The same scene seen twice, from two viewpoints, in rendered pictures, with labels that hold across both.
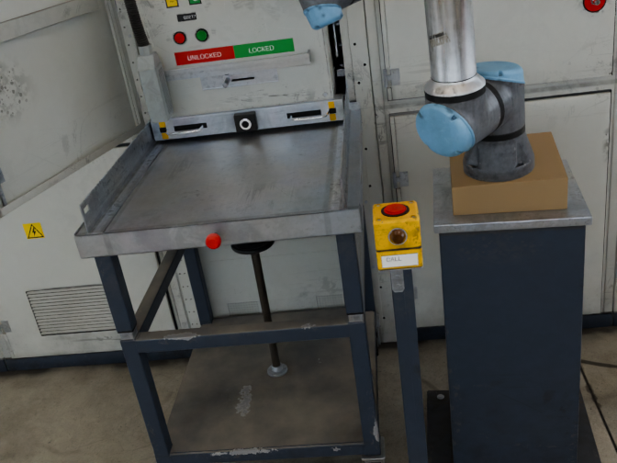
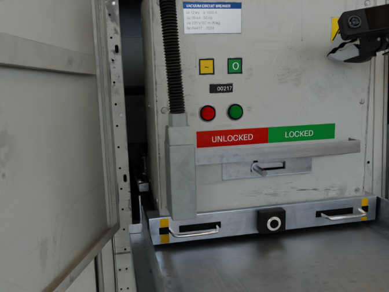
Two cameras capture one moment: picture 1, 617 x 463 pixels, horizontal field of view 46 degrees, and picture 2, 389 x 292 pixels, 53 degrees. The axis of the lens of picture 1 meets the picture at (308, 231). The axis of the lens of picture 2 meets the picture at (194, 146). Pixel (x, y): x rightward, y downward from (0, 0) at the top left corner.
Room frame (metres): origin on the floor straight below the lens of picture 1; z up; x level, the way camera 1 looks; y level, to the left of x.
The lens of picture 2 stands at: (1.18, 0.55, 1.15)
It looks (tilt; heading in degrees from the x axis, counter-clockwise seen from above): 8 degrees down; 341
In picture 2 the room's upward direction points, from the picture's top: 2 degrees counter-clockwise
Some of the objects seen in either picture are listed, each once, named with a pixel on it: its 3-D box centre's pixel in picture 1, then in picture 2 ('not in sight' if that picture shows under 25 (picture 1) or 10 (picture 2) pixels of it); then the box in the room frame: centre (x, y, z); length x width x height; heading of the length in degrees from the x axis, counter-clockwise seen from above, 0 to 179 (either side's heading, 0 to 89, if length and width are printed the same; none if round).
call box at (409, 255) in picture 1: (397, 235); not in sight; (1.15, -0.16, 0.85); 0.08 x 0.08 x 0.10; 82
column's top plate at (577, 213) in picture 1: (504, 194); not in sight; (1.48, -0.45, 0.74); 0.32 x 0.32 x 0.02; 78
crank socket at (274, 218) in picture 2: (245, 122); (271, 221); (1.92, 0.12, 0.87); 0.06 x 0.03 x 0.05; 82
